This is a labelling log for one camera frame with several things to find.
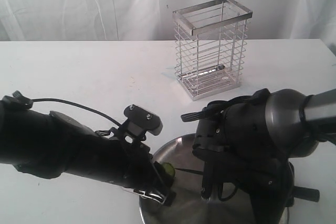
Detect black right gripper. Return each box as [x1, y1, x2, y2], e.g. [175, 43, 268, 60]
[201, 153, 321, 224]

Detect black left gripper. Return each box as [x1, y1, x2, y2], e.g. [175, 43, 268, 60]
[117, 137, 176, 206]

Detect green vegetable piece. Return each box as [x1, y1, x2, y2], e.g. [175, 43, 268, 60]
[161, 162, 175, 186]

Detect black handled knife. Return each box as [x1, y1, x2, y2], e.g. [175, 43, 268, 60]
[175, 168, 203, 175]

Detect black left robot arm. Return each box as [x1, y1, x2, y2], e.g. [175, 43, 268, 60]
[1, 91, 176, 206]

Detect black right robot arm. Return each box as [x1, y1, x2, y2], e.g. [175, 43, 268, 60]
[181, 88, 335, 223]

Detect round steel plate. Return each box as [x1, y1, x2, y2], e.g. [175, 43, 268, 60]
[138, 133, 296, 224]

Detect white backdrop curtain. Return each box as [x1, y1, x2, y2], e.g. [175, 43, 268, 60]
[1, 0, 335, 46]

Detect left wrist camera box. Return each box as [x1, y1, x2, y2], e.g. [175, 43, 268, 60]
[123, 104, 163, 136]

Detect wire metal utensil rack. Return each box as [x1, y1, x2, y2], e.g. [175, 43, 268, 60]
[172, 0, 253, 101]

